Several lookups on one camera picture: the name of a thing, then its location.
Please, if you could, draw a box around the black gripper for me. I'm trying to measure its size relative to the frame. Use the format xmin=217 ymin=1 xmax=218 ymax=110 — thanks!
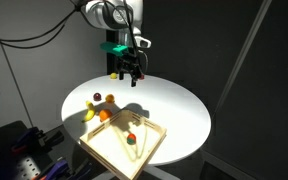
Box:
xmin=115 ymin=53 xmax=146 ymax=88

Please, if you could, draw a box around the red-orange persimmon with green top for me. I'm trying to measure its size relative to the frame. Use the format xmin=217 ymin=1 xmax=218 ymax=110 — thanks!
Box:
xmin=126 ymin=133 xmax=137 ymax=146

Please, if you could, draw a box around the wooden tray with slotted sides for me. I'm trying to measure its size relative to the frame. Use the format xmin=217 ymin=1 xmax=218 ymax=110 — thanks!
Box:
xmin=79 ymin=109 xmax=168 ymax=180

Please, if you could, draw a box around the yellow-orange peach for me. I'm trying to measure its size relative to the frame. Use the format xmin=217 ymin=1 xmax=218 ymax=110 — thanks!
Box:
xmin=104 ymin=93 xmax=116 ymax=104

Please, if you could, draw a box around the orange fruit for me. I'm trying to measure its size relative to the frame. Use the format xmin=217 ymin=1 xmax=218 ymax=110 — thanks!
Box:
xmin=98 ymin=108 xmax=113 ymax=122

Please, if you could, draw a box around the yellow banana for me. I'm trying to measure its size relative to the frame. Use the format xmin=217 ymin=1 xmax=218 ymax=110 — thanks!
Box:
xmin=81 ymin=100 xmax=96 ymax=124

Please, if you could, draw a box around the black purple spring clamp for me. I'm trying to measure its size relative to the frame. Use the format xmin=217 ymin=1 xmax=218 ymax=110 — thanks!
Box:
xmin=10 ymin=126 xmax=65 ymax=155
xmin=32 ymin=157 xmax=95 ymax=180

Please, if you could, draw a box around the grey perforated board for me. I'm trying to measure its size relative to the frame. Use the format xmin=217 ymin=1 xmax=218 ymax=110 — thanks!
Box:
xmin=12 ymin=155 xmax=44 ymax=180

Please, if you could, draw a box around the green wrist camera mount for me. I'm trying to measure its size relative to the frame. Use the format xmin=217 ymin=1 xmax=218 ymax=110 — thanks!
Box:
xmin=99 ymin=41 xmax=129 ymax=57

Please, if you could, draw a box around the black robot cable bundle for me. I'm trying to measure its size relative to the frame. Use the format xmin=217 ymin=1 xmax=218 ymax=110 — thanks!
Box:
xmin=0 ymin=0 xmax=88 ymax=50

